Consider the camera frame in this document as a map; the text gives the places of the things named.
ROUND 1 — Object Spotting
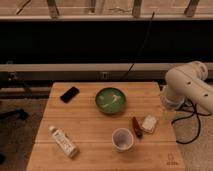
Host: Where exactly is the green ceramic bowl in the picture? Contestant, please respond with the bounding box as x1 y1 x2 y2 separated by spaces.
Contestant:
95 87 126 115

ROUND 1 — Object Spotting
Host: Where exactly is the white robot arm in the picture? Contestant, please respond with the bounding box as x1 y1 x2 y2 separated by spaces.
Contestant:
160 61 213 114

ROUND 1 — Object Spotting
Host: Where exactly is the black phone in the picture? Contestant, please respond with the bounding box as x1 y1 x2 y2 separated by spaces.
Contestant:
60 87 79 103

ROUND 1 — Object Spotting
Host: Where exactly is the dark red chili pepper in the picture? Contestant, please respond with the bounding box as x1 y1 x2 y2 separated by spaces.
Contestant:
132 117 143 138

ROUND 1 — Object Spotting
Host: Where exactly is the white paper cup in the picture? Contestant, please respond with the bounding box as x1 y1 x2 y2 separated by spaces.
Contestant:
112 128 134 152

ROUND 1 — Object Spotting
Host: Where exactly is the white plastic bottle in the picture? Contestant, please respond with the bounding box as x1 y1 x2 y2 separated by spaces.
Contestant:
49 126 79 158

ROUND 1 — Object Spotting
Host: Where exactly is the thin black diagonal rod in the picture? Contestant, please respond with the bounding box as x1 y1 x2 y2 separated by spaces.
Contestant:
119 11 155 81

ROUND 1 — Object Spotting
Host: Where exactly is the black office chair base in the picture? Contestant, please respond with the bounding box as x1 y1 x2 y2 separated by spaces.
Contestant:
0 109 28 120

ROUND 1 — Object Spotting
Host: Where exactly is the black floor cable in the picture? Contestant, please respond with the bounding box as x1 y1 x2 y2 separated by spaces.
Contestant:
171 98 213 145

